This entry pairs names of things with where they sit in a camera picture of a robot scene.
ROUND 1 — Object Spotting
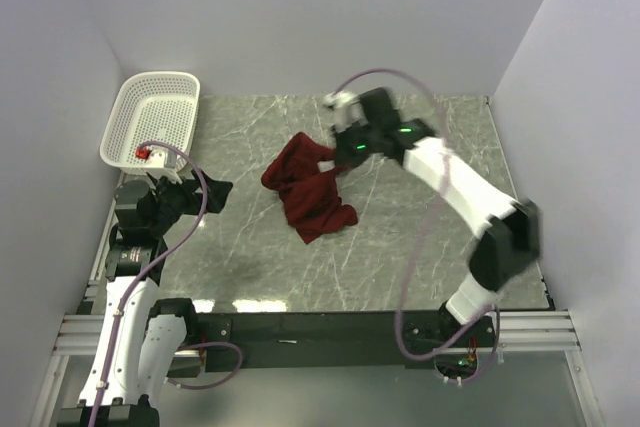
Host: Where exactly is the dark red t shirt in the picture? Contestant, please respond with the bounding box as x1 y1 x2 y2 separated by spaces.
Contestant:
261 132 358 244

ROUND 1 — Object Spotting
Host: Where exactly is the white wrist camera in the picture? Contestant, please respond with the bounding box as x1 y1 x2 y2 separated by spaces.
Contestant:
135 146 182 183
323 91 367 133

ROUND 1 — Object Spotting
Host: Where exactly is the aluminium frame rail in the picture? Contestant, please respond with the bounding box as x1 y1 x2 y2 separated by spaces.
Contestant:
52 94 586 427

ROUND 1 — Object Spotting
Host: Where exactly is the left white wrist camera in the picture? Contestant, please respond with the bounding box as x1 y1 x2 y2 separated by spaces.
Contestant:
135 146 182 183

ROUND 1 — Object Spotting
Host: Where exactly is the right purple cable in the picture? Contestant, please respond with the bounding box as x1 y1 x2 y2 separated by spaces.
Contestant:
332 67 501 391

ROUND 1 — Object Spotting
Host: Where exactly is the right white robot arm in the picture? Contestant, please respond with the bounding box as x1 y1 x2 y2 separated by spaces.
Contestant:
323 88 541 346

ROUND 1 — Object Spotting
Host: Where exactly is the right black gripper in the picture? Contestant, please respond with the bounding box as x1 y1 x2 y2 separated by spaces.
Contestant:
332 114 383 170

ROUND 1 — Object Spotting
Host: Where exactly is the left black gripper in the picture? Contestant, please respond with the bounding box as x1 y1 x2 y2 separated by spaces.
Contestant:
149 168 232 236

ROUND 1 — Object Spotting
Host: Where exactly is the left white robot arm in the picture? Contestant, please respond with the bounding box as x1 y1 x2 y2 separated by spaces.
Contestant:
57 174 233 426

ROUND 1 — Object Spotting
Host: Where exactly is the white perforated plastic basket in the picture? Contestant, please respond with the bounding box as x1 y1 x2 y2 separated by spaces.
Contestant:
99 71 201 175

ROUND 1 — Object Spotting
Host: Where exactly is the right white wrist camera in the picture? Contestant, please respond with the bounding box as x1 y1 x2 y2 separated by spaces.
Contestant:
323 91 367 133

